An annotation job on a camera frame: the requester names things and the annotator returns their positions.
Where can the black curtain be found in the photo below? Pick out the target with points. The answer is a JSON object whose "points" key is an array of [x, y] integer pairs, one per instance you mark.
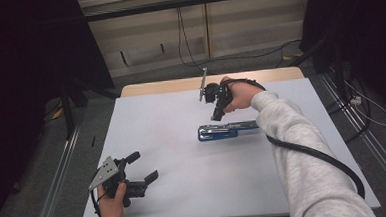
{"points": [[28, 70], [360, 29]]}

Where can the person's left hand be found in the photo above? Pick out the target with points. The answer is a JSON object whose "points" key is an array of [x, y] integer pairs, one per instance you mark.
{"points": [[112, 206]]}

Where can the white plug adapter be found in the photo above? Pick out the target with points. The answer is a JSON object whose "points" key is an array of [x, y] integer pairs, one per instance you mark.
{"points": [[356, 100]]}

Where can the metal floor rail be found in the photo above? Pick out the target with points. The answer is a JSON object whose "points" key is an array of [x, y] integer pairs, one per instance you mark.
{"points": [[373, 145], [56, 182]]}

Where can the white table mat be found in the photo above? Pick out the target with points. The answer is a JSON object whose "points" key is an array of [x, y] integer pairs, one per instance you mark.
{"points": [[184, 175]]}

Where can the blue stapler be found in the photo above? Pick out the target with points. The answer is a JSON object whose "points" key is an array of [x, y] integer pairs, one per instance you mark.
{"points": [[223, 131]]}

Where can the black horizontal bar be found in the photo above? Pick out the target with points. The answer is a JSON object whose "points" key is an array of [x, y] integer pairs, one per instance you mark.
{"points": [[192, 2]]}

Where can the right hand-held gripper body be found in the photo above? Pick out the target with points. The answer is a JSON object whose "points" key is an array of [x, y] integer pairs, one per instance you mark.
{"points": [[216, 92]]}

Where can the black stand legs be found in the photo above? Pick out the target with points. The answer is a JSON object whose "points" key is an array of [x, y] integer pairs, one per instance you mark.
{"points": [[68, 108]]}

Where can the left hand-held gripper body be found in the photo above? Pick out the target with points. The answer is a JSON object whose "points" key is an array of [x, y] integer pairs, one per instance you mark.
{"points": [[108, 171]]}

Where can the person's right hand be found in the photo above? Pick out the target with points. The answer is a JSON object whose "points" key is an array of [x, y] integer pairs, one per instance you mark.
{"points": [[242, 94]]}

